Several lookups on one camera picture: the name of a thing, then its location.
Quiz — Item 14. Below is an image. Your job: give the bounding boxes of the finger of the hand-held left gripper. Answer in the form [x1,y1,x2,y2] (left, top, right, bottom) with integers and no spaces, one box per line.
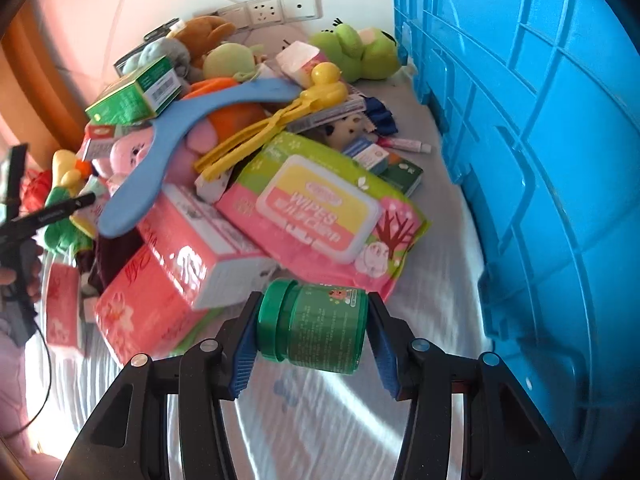
[6,143,29,207]
[0,191,97,241]

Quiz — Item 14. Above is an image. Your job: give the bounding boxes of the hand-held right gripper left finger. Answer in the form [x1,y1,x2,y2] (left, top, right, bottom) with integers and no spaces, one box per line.
[59,290,264,480]

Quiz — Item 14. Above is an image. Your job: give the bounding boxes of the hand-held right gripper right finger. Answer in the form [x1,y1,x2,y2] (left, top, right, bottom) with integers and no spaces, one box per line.
[366,291,577,480]

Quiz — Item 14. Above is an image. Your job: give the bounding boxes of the green plastic jar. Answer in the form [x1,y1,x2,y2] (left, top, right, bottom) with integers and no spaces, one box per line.
[256,279,370,375]

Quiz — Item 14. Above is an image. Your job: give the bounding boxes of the blue plastic crate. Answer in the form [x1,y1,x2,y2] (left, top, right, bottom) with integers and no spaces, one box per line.
[390,0,640,480]

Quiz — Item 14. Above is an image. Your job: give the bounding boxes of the person's left hand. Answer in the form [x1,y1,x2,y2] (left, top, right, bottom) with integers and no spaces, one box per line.
[0,242,45,302]

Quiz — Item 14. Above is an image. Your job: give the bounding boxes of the green and yellow plush toy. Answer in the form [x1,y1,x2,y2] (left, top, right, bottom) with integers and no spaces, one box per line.
[44,149,98,253]

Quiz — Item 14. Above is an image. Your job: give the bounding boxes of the pink floral tissue pack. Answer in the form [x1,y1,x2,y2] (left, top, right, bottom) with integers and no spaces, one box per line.
[94,245,211,366]
[137,182,278,311]
[45,262,83,348]

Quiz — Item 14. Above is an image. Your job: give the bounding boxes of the grey striped cloth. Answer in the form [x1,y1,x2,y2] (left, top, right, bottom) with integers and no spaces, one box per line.
[15,25,496,480]

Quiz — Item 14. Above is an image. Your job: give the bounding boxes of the small orange white box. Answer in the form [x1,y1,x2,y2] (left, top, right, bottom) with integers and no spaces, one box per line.
[80,124,121,163]

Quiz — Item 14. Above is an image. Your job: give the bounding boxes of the pink plush toy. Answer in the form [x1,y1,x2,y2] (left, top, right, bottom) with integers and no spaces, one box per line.
[107,122,221,191]

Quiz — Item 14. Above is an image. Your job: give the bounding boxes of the blue boomerang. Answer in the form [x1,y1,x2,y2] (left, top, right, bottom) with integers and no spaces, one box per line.
[97,77,301,238]

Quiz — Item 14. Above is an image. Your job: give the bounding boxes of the green cardboard box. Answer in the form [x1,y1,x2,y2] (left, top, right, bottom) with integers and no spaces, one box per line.
[85,55,183,126]

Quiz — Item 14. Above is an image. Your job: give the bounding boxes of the pink green wet wipes pack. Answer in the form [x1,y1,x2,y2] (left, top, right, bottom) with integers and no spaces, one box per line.
[215,132,431,306]

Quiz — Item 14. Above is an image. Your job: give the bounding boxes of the dark green small box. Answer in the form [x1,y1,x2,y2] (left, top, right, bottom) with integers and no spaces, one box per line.
[377,152,425,198]

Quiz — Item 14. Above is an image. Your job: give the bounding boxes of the grey plush toy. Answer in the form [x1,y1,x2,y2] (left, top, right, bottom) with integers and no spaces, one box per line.
[122,37,193,81]

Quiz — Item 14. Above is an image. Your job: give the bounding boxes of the orange carrot plush toy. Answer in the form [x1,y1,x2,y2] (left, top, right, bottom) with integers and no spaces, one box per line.
[180,77,281,136]

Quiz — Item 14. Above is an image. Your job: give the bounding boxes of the white blue small box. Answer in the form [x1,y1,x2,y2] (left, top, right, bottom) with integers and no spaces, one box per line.
[342,137,391,176]

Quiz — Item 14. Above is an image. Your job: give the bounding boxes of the pink tube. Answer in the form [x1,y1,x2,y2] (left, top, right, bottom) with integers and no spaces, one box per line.
[375,136,432,153]

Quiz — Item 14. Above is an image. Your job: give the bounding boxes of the light green plush toy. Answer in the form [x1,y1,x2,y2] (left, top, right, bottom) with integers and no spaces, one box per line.
[202,42,266,83]

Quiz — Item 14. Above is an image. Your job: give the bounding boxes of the black white spotted plush toy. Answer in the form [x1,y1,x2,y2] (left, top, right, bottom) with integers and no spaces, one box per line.
[320,112,373,153]

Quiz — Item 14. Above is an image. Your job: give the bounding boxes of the brown plush toy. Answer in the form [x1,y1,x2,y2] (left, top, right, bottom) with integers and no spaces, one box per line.
[167,15,238,68]

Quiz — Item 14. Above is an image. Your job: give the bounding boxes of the dark blue cloth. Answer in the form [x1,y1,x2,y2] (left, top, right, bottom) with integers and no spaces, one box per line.
[360,95,396,133]

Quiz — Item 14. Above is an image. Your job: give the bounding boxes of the grey flat packet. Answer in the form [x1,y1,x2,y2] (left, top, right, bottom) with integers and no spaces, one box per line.
[295,95,366,131]

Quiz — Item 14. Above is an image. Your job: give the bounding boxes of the yellow duck tongs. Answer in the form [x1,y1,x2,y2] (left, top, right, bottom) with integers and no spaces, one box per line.
[194,62,348,183]

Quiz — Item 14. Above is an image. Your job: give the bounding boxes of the white pink small box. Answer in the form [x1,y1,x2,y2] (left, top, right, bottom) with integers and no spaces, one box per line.
[276,42,321,86]

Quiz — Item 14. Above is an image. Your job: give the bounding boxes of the green frog plush toy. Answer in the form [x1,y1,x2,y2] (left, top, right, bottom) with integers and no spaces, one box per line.
[309,19,403,83]

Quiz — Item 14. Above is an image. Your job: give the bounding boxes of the black cable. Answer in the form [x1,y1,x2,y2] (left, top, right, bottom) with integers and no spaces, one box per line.
[0,310,55,443]

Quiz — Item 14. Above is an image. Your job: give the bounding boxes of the white wall switch plate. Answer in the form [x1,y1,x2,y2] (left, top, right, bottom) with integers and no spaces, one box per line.
[282,0,323,22]

